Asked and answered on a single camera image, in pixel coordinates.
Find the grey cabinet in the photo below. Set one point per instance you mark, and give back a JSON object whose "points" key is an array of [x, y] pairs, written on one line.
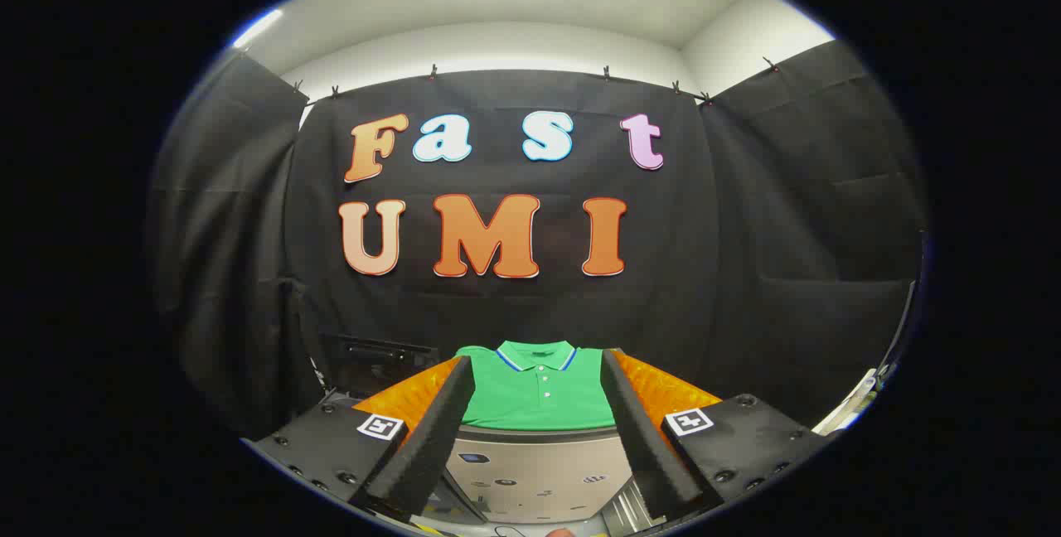
{"points": [[539, 471]]}

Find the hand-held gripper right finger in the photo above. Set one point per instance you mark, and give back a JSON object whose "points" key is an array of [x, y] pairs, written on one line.
{"points": [[642, 437]]}

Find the ceiling light strip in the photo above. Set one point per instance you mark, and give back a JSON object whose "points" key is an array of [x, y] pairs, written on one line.
{"points": [[257, 28]]}

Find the white object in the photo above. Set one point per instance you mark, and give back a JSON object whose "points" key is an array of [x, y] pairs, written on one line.
{"points": [[850, 404]]}

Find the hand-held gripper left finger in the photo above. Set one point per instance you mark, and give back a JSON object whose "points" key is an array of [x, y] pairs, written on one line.
{"points": [[431, 437]]}

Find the row of backdrop clips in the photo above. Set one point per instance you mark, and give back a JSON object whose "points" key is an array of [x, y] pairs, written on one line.
{"points": [[433, 73]]}

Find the green polo shirt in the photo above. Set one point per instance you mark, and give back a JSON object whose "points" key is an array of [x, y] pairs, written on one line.
{"points": [[539, 400]]}

